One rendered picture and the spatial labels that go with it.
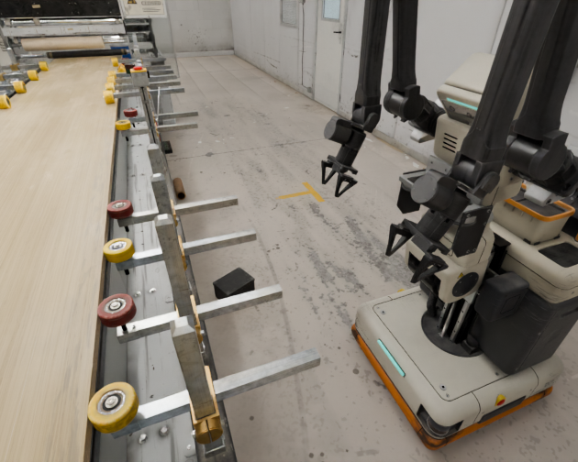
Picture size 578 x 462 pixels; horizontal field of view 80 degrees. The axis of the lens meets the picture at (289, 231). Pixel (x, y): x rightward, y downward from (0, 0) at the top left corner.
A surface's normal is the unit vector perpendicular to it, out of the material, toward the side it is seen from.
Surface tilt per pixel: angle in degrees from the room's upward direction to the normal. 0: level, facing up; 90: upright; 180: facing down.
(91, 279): 0
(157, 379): 0
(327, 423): 0
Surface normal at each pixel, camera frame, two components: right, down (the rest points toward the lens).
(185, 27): 0.36, 0.53
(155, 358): 0.00, -0.82
